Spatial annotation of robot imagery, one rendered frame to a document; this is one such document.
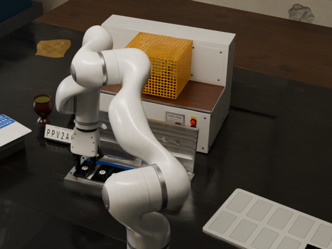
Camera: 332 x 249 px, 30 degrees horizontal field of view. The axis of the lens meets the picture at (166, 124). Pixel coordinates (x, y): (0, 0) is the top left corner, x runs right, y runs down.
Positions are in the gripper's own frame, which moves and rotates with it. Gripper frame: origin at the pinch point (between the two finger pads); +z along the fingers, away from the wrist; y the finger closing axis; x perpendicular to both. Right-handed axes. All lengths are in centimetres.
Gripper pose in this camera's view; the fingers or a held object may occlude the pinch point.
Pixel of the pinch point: (84, 165)
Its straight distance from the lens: 232.9
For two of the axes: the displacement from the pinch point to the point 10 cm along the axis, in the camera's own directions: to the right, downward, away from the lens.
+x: 3.1, -3.1, 9.0
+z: -0.9, 9.3, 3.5
